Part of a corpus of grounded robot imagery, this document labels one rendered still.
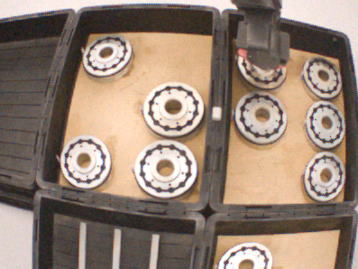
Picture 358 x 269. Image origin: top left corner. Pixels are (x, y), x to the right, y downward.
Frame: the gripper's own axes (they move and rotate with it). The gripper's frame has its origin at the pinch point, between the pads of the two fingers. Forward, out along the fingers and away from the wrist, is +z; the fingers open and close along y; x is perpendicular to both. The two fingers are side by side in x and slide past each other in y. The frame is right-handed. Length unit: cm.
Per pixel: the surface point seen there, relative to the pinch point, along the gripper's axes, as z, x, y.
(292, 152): 4.1, -15.1, 8.3
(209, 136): -6.1, -19.3, -6.9
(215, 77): -6.0, -8.8, -8.0
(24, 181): -7, -35, -37
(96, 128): 3.7, -17.6, -27.8
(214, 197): -6.2, -28.8, -4.2
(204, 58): 4.0, 0.4, -11.7
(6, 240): 16, -46, -50
